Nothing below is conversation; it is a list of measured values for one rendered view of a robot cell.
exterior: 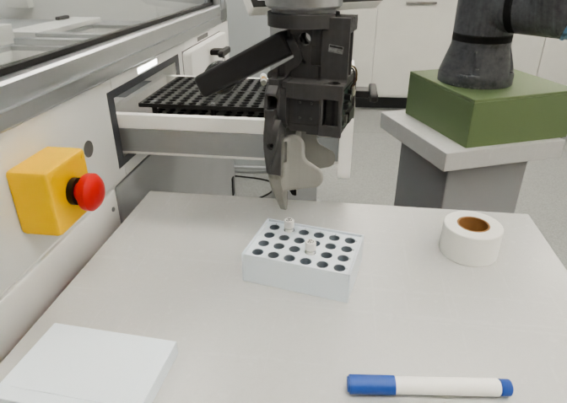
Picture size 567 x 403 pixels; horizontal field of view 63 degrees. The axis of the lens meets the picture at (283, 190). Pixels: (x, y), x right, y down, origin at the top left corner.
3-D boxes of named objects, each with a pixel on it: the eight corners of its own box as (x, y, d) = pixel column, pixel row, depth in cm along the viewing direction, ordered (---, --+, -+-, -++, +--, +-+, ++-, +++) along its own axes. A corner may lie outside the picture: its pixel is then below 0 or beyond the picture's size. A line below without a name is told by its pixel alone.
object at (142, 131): (341, 111, 88) (342, 79, 85) (337, 165, 65) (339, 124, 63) (140, 104, 93) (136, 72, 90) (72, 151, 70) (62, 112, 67)
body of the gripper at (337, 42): (338, 146, 46) (346, 17, 41) (258, 136, 49) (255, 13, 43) (353, 122, 53) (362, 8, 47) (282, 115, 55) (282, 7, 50)
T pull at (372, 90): (375, 90, 76) (375, 83, 76) (377, 103, 70) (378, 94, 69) (353, 90, 77) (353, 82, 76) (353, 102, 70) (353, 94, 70)
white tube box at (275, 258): (361, 260, 57) (364, 234, 56) (348, 303, 50) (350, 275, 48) (267, 243, 61) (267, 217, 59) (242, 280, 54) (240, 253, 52)
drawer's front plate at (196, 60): (228, 75, 122) (226, 31, 117) (195, 107, 96) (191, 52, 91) (222, 75, 122) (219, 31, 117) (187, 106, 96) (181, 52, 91)
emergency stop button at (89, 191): (110, 200, 51) (105, 167, 49) (93, 218, 48) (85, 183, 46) (85, 198, 51) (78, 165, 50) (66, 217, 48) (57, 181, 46)
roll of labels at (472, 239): (450, 268, 56) (456, 240, 54) (431, 237, 62) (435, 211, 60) (507, 265, 56) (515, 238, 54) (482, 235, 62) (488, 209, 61)
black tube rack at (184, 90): (297, 115, 85) (298, 79, 82) (284, 149, 70) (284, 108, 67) (180, 110, 88) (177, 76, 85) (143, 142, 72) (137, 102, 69)
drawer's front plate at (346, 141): (350, 116, 90) (354, 59, 85) (349, 180, 64) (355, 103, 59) (341, 116, 90) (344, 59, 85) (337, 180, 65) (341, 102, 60)
